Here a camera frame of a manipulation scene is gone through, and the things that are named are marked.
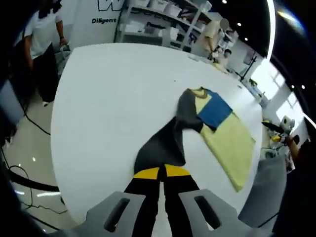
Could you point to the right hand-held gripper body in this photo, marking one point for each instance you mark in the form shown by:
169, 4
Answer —
288, 123

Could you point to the person's black shirt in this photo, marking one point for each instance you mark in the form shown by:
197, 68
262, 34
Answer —
304, 153

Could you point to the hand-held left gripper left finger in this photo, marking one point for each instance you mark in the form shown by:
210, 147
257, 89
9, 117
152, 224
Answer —
148, 197

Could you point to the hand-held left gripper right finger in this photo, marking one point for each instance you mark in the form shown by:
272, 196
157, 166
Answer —
177, 197

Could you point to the yellow grey blue garment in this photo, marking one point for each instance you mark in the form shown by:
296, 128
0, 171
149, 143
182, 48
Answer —
229, 138

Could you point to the ceiling light strip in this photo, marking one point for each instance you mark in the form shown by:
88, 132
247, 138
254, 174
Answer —
272, 29

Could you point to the row of white storage bins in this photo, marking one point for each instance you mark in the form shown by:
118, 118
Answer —
158, 4

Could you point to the metal storage shelf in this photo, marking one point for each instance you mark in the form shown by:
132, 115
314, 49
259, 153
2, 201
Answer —
118, 32

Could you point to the black curved floor strip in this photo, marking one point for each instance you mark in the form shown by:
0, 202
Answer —
34, 184

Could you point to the person's right hand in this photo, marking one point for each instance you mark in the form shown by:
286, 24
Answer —
292, 144

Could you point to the black stand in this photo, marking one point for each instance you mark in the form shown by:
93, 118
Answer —
249, 69

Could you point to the grey mesh chair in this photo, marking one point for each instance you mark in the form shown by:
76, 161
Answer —
266, 187

